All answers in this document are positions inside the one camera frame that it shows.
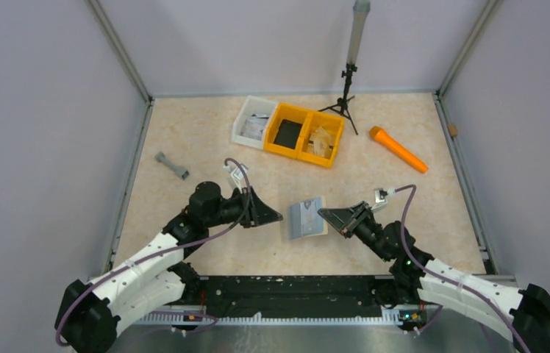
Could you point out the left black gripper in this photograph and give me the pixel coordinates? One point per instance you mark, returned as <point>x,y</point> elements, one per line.
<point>261,214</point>

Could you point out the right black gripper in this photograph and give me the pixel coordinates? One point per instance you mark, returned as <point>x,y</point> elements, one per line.
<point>346,220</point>

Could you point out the beige card holder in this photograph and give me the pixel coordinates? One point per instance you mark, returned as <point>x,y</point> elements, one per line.
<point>304,220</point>

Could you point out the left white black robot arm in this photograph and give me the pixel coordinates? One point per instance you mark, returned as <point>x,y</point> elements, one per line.
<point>88,319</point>

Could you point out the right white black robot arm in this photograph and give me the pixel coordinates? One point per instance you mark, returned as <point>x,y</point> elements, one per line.
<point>520,315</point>

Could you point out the beige parts in bin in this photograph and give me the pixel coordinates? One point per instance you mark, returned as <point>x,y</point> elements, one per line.
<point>320,143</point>

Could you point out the black pad in bin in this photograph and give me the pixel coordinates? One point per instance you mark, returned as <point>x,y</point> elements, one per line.
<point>288,134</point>

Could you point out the papers in white bin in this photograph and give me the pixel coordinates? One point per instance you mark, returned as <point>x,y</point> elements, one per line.
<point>254,126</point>

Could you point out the orange flashlight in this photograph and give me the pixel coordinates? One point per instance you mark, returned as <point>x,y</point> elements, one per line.
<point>380,136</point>

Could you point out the yellow bin with beige parts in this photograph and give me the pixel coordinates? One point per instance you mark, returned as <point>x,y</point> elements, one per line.
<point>334,124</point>

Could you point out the yellow bin with black pad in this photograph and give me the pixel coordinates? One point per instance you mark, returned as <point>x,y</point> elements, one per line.
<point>292,113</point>

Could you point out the grey dumbbell-shaped part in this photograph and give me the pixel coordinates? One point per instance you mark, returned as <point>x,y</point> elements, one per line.
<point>180,171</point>

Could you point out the black tripod with grey pole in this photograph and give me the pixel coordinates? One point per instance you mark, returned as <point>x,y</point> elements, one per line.
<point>361,10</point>

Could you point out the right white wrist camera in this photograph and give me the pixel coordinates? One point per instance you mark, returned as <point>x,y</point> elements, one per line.
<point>381,198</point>

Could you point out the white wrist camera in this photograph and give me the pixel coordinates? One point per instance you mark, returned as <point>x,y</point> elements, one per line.
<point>235,177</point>
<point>381,198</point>

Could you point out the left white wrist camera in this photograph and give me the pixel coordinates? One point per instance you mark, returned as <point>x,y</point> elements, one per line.
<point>235,177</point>

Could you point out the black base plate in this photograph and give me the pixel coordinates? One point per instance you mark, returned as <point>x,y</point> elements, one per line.
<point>323,297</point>

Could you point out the grey slotted cable duct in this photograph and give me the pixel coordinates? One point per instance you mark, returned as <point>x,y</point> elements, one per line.
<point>195,318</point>

